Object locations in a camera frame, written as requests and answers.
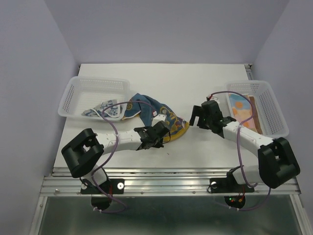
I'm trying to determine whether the dark blue towel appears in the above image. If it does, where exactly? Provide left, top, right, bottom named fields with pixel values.
left=122, top=93, right=189, bottom=143

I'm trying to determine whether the orange brown bear towel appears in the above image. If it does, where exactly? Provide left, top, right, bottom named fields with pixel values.
left=248, top=95, right=263, bottom=134

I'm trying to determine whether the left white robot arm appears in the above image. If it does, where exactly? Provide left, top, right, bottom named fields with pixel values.
left=61, top=121, right=170, bottom=194

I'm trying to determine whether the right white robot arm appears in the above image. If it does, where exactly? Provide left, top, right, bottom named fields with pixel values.
left=190, top=100, right=300, bottom=191

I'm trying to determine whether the white blue print towel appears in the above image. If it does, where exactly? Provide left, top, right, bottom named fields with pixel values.
left=81, top=99, right=125, bottom=119

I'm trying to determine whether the right white plastic basket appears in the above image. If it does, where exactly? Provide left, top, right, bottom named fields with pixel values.
left=225, top=80, right=289, bottom=138

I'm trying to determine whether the white plastic basket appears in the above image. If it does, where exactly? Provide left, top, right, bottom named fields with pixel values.
left=225, top=80, right=289, bottom=138
left=58, top=76, right=132, bottom=120

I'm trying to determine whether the left white plastic basket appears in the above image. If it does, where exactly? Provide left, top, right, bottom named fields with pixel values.
left=58, top=76, right=132, bottom=120

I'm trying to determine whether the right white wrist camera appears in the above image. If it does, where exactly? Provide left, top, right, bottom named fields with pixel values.
left=206, top=95, right=220, bottom=104

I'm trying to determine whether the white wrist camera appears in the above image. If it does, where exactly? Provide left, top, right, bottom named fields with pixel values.
left=151, top=111, right=167, bottom=126
left=206, top=95, right=220, bottom=104

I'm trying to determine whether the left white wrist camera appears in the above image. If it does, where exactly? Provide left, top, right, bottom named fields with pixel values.
left=151, top=111, right=167, bottom=126

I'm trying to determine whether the aluminium mounting rail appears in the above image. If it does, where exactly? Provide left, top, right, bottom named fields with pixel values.
left=40, top=167, right=302, bottom=196

